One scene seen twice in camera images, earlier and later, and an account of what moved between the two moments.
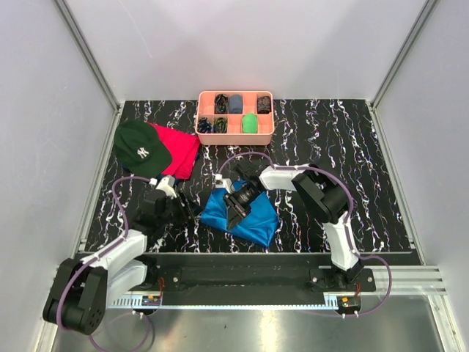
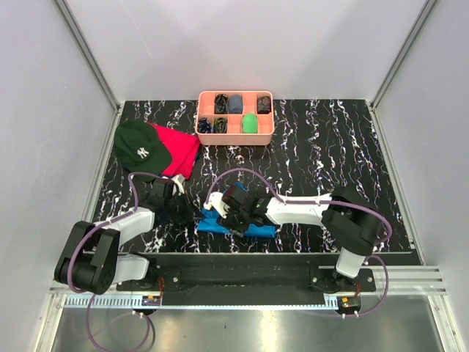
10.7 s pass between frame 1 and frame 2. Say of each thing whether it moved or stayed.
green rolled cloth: stayed
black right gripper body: moved
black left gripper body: stayed
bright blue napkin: moved
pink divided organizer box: stayed
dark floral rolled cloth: stayed
